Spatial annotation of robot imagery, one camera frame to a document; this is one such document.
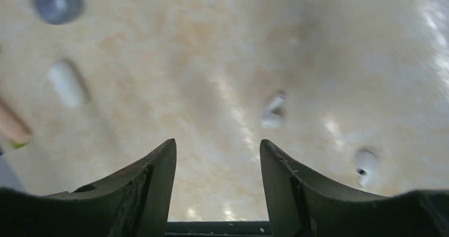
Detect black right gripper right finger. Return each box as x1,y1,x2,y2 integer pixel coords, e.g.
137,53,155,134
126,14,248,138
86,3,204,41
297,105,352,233
259,139,448,236

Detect white oval charging case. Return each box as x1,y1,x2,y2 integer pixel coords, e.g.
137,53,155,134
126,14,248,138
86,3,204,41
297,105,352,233
48,60,89,108

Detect white stem earbud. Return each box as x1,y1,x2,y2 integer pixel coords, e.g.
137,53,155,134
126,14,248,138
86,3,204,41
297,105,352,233
261,91,286,129
354,149,379,187

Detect lavender charging case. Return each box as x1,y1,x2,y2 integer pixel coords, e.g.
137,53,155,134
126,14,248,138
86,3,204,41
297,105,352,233
32,0,85,25

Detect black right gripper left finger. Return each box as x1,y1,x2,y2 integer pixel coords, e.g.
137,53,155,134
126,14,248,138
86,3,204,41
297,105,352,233
1,139,177,236

